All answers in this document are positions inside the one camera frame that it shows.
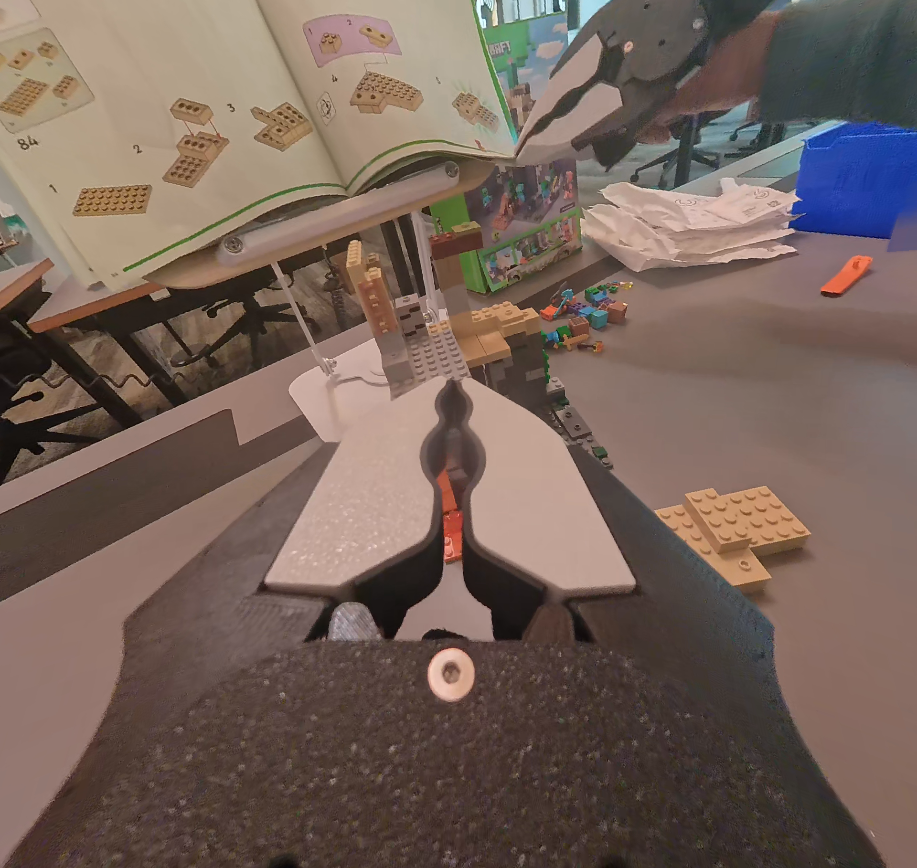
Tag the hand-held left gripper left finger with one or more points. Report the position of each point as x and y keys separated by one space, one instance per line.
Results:
x=365 y=510

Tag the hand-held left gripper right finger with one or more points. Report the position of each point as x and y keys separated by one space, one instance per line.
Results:
x=544 y=510

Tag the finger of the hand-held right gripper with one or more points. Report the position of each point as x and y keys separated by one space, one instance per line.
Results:
x=573 y=123
x=573 y=66

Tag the tan brick plate assembly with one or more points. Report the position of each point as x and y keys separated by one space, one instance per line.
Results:
x=745 y=517

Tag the instruction booklet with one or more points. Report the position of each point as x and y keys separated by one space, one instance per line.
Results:
x=215 y=59

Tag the wooden desk with black legs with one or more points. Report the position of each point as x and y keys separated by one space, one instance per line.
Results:
x=71 y=295

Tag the person's right hand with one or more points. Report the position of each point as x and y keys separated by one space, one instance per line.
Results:
x=731 y=66

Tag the green toy set box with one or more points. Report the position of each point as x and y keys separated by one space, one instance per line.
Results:
x=530 y=238

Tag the crumpled white paper bags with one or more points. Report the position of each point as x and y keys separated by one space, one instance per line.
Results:
x=680 y=230

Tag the grey brick castle model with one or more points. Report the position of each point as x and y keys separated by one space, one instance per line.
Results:
x=430 y=352

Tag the pile of colourful toy figures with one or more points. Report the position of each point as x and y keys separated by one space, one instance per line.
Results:
x=594 y=316

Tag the blue plastic bin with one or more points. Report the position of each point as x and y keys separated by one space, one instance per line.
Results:
x=852 y=180

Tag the white book stand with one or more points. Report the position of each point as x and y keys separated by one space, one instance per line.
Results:
x=344 y=208

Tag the orange brick separator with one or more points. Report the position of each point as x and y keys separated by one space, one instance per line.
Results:
x=845 y=277

